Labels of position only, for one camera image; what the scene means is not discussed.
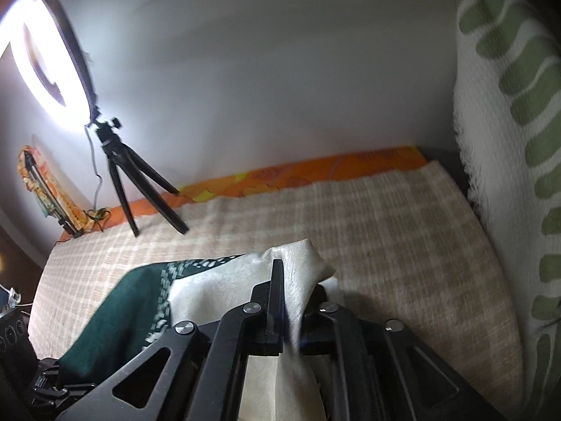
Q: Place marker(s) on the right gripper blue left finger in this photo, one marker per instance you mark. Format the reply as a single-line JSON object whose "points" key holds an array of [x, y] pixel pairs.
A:
{"points": [[268, 325]]}

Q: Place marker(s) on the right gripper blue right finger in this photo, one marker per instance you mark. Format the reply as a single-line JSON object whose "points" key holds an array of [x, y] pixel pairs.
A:
{"points": [[326, 326]]}

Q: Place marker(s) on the cream and green printed shirt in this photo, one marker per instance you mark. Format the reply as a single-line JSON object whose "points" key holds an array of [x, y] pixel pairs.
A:
{"points": [[151, 299]]}

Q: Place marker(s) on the white clip desk lamp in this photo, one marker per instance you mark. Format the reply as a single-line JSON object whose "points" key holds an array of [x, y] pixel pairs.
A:
{"points": [[10, 298]]}

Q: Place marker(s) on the beige plaid blanket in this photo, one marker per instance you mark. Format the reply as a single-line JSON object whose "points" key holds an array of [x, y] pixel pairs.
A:
{"points": [[404, 244]]}

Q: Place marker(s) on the orange floral scarf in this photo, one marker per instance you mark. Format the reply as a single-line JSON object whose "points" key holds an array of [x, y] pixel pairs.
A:
{"points": [[77, 214]]}

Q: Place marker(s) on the folded silver tripod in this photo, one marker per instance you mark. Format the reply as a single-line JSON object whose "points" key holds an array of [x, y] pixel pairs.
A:
{"points": [[51, 207]]}

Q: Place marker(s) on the black mini tripod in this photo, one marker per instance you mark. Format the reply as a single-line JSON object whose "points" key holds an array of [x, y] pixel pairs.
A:
{"points": [[121, 157]]}

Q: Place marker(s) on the green striped white pillow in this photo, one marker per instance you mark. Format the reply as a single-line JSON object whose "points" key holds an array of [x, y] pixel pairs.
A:
{"points": [[507, 116]]}

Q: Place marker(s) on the white ring light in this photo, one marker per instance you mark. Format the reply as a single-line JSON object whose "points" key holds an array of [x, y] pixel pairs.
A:
{"points": [[50, 60]]}

